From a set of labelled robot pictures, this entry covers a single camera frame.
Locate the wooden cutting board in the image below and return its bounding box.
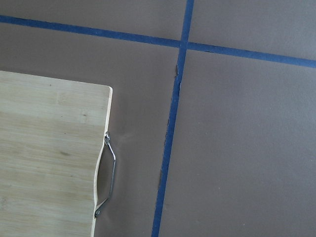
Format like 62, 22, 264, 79
0, 71, 113, 237

